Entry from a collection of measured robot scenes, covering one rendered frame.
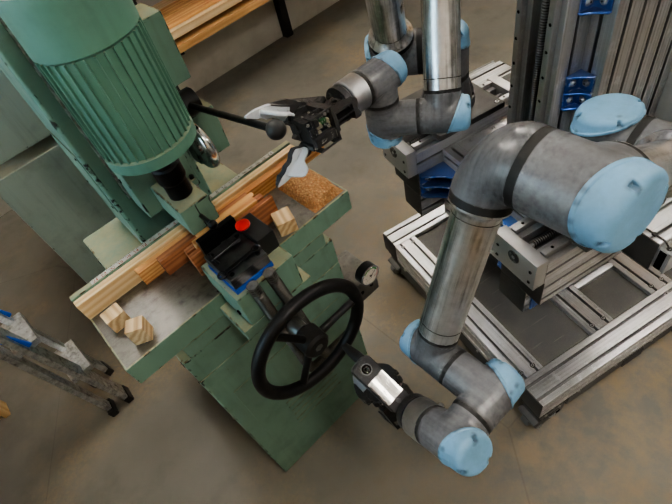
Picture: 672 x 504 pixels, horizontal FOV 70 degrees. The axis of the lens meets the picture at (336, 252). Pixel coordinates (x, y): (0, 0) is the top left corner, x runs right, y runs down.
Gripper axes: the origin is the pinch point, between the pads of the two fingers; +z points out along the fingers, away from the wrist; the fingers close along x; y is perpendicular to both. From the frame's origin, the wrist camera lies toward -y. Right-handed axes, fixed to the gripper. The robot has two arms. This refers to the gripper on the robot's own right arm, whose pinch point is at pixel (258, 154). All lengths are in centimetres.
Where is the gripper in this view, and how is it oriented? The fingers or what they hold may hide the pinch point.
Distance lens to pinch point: 91.9
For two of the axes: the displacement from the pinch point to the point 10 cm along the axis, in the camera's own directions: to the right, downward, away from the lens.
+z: -7.2, 6.1, -3.4
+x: 2.9, 7.1, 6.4
